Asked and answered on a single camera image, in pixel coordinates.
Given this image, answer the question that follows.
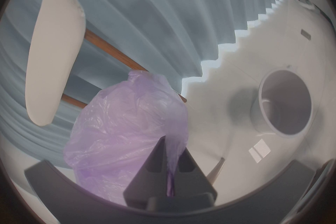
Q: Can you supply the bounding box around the white trash bin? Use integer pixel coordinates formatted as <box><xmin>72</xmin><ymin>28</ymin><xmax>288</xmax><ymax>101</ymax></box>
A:
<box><xmin>250</xmin><ymin>69</ymin><xmax>313</xmax><ymax>138</ymax></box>

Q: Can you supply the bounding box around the purple plastic bag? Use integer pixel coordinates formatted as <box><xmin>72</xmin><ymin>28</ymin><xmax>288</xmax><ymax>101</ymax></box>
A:
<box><xmin>63</xmin><ymin>70</ymin><xmax>190</xmax><ymax>204</ymax></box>

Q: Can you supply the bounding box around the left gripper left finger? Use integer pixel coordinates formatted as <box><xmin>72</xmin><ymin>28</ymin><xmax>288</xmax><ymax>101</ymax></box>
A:
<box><xmin>123</xmin><ymin>136</ymin><xmax>168</xmax><ymax>211</ymax></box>

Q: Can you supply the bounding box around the cream chair with wooden legs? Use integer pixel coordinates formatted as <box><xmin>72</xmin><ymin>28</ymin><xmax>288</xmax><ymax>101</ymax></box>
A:
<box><xmin>26</xmin><ymin>0</ymin><xmax>187</xmax><ymax>127</ymax></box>

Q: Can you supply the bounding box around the pale blue curtain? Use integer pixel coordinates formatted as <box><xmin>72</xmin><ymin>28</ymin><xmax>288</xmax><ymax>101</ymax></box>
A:
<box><xmin>0</xmin><ymin>0</ymin><xmax>288</xmax><ymax>166</ymax></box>

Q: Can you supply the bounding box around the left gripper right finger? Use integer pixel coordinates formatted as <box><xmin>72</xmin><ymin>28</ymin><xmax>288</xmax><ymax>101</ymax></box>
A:
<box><xmin>172</xmin><ymin>148</ymin><xmax>218</xmax><ymax>211</ymax></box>

